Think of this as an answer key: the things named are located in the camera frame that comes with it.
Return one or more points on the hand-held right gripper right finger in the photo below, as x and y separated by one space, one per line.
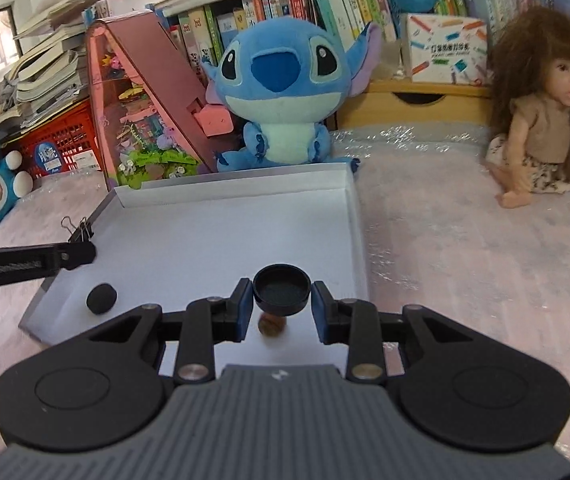
321 319

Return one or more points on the black bottle cap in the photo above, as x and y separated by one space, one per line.
101 300
282 305

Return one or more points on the brown haired baby doll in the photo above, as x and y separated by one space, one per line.
540 120

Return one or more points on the wooden drawer box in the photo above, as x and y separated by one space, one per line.
405 105

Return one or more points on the pink triangular house model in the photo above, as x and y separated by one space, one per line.
155 60

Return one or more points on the white cardboard tray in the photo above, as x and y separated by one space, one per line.
215 240

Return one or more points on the red plastic crate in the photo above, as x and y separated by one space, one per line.
65 130

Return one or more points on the stack of lying books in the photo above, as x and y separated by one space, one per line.
45 65

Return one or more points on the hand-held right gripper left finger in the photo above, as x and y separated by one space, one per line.
242 312

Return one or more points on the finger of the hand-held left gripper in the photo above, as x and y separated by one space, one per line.
77 256

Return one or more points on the black binder clip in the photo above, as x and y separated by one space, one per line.
84 234

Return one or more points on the pink snowflake tablecloth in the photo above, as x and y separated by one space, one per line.
440 260

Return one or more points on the white printed cardboard box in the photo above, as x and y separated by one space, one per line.
445 50

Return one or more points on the blue alien plush toy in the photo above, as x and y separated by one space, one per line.
280 110

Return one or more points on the brown walnut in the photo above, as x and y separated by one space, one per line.
271 326

